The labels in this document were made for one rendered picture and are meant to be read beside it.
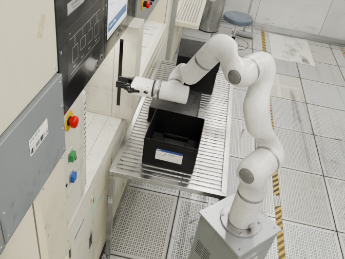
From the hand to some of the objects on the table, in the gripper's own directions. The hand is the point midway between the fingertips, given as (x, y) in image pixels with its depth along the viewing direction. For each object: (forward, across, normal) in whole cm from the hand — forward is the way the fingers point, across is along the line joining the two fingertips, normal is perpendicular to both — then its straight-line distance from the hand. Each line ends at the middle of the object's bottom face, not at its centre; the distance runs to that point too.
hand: (121, 82), depth 171 cm
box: (-32, -90, +43) cm, 105 cm away
